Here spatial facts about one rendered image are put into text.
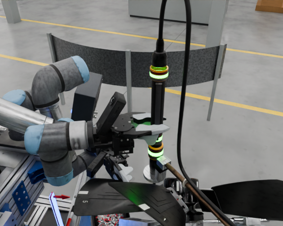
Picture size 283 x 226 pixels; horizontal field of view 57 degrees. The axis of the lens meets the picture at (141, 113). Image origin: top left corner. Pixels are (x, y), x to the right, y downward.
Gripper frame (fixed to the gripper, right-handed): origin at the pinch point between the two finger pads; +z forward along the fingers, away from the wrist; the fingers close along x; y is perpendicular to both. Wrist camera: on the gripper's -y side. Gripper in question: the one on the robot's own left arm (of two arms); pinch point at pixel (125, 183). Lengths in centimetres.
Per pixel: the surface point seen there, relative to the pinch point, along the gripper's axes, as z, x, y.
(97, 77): -70, -8, 25
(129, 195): 21.0, -23.7, -14.1
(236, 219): 30.6, 4.0, 27.0
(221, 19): -244, 18, 356
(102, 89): -251, 108, 129
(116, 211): 9.2, -1.2, -9.2
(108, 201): 4.3, -1.0, -9.2
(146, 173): 10.2, -14.1, 0.3
